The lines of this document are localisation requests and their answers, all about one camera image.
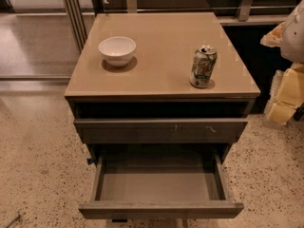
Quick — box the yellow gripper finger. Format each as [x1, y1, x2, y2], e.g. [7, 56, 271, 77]
[260, 22, 285, 48]
[267, 103, 295, 124]

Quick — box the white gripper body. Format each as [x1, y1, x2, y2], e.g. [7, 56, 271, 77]
[275, 64, 304, 108]

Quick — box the green 7up can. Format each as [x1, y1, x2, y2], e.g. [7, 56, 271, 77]
[190, 46, 218, 88]

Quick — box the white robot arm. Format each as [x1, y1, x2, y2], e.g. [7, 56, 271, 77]
[260, 0, 304, 128]

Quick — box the brown drawer cabinet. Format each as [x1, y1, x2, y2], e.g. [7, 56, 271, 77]
[65, 12, 259, 158]

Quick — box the open middle drawer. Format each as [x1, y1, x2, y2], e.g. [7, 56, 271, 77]
[79, 150, 244, 220]

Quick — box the grey top drawer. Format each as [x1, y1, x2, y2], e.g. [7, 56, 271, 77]
[74, 118, 247, 144]

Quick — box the white ceramic bowl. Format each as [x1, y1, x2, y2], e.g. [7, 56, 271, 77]
[98, 36, 136, 67]

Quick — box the metal rod on floor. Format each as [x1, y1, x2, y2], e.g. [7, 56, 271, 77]
[3, 214, 21, 228]

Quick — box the metal railing frame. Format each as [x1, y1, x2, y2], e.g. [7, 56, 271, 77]
[63, 0, 300, 48]

